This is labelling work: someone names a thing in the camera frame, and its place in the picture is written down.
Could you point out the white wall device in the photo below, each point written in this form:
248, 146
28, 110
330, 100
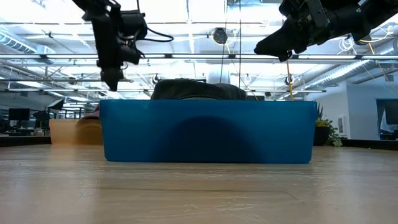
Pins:
342, 124

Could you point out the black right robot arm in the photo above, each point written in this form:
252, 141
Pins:
382, 12

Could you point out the black baseball cap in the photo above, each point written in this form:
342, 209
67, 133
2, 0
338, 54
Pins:
199, 88

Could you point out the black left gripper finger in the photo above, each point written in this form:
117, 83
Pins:
107, 53
112, 79

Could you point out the orange plastic bin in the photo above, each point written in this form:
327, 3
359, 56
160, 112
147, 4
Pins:
62, 130

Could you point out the dark wall screen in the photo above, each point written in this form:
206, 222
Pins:
391, 112

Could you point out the potted succulent plant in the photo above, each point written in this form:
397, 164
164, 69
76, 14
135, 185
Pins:
323, 133

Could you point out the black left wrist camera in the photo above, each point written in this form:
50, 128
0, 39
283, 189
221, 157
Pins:
133, 25

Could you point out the maroon baseball cap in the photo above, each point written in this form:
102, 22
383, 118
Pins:
93, 114

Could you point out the blue plastic bin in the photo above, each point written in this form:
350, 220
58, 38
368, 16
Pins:
205, 130

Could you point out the black computer monitor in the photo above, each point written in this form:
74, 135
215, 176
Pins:
18, 114

